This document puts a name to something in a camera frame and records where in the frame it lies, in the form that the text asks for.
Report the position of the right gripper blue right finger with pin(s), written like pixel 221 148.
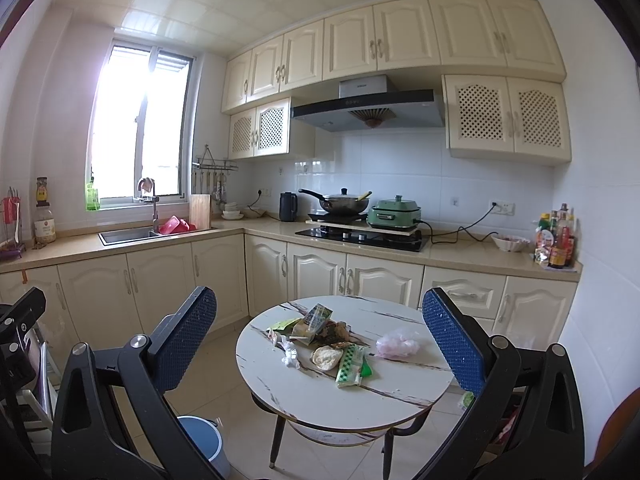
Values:
pixel 525 420

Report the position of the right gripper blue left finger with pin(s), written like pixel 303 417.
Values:
pixel 90 439

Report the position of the pink plastic bag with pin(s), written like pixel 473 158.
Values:
pixel 397 344

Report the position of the green snack wrapper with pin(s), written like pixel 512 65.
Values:
pixel 353 367

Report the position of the milk carton box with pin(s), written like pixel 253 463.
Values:
pixel 308 327

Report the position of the white wrapper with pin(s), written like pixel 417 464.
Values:
pixel 283 343

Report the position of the blue plastic trash bucket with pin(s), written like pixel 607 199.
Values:
pixel 208 439

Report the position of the kitchen window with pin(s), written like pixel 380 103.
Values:
pixel 139 124

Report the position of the lower cream cabinets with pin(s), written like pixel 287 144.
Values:
pixel 101 295

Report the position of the cream cabinets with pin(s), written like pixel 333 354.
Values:
pixel 101 295
pixel 495 63

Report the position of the utensil rack stand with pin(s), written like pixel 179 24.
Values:
pixel 12 246

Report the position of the white bowl on counter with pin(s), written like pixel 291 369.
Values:
pixel 509 243

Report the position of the large oil bottle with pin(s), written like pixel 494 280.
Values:
pixel 44 225

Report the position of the condiment bottles group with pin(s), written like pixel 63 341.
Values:
pixel 556 239

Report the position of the black gas stove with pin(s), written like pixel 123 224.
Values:
pixel 355 230

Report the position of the round white marble table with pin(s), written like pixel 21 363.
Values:
pixel 393 402

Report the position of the steel sink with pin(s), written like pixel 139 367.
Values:
pixel 125 236

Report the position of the green electric cooker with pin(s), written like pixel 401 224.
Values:
pixel 396 214

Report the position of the green dish soap bottle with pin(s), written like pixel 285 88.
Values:
pixel 92 197

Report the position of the red plastic basin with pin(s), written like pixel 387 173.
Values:
pixel 175 225

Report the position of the sink faucet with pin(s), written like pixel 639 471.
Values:
pixel 147 188

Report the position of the black wok with lid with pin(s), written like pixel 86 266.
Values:
pixel 341 204

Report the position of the wooden cutting board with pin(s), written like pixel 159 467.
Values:
pixel 199 211

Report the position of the black electric kettle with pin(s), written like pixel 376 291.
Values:
pixel 288 206

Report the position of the stacked white bowls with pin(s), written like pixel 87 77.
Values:
pixel 231 211

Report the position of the upper cream cabinets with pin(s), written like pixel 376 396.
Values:
pixel 495 63

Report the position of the range hood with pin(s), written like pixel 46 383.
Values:
pixel 370 103

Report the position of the wall power outlet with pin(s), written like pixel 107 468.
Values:
pixel 502 208

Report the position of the hanging utensil rail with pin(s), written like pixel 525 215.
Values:
pixel 210 176

